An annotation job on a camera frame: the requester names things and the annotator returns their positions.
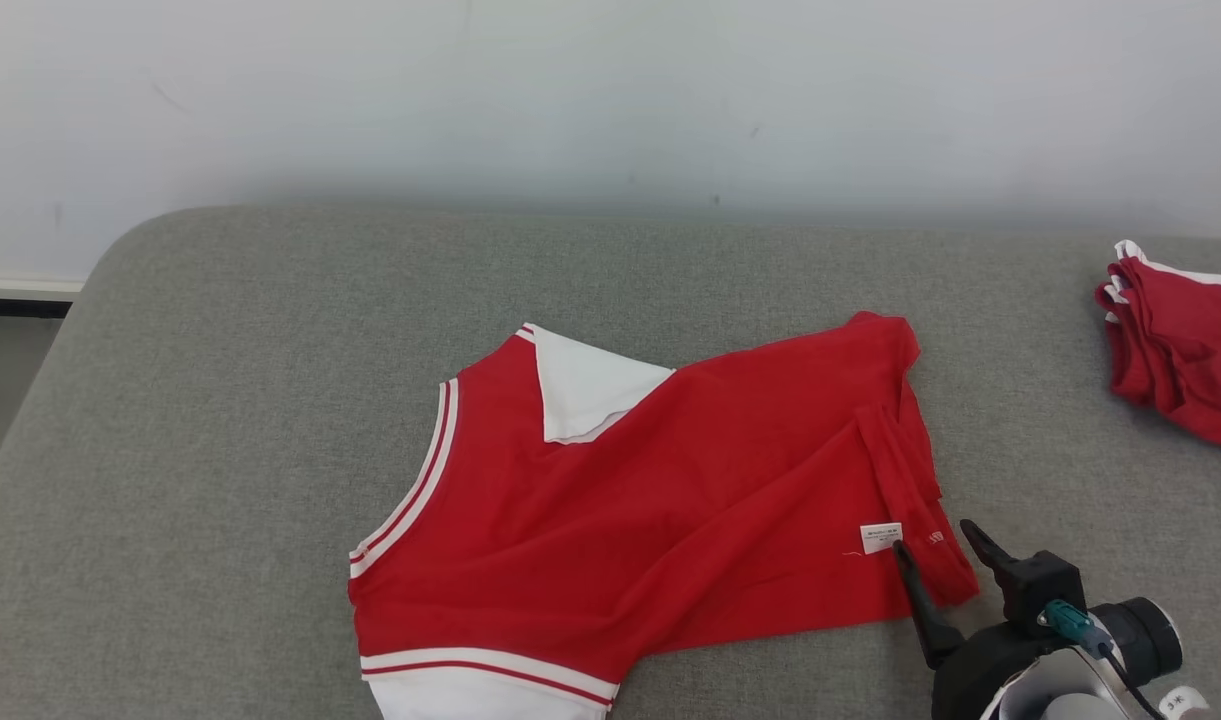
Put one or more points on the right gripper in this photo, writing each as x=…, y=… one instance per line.
x=970, y=680

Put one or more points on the red jersey with white collar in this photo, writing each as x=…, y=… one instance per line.
x=670, y=500

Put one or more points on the red shorts with white stripes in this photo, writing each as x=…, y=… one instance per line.
x=1190, y=350

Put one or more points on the grey fabric sofa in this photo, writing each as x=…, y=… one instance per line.
x=270, y=400

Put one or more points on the white baseboard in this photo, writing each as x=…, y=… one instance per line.
x=20, y=288

